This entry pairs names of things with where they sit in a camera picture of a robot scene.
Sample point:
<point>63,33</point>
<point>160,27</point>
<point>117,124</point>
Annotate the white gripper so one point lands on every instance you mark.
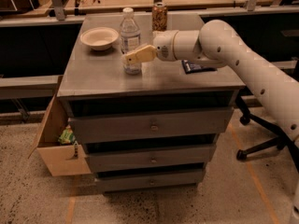
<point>163,46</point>

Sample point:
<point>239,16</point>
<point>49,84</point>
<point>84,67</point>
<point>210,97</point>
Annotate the clear plastic water bottle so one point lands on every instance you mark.
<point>129,31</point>

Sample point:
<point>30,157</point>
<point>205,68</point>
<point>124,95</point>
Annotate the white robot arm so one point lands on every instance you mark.
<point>217,44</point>

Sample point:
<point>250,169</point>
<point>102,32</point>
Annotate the patterned drink can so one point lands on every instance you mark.
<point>159,17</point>

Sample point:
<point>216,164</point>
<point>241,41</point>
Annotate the dark blue snack packet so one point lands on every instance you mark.
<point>190,67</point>

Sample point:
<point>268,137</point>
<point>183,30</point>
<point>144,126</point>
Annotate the white paper bowl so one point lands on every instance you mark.
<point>100,38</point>

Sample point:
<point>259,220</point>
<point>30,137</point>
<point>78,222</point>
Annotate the grey drawer cabinet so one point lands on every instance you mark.
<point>155,129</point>

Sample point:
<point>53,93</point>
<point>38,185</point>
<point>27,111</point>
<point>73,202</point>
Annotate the green snack bag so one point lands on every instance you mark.
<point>67,137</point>

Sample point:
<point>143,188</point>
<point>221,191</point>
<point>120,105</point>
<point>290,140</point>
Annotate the open cardboard box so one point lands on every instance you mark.
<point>60,159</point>

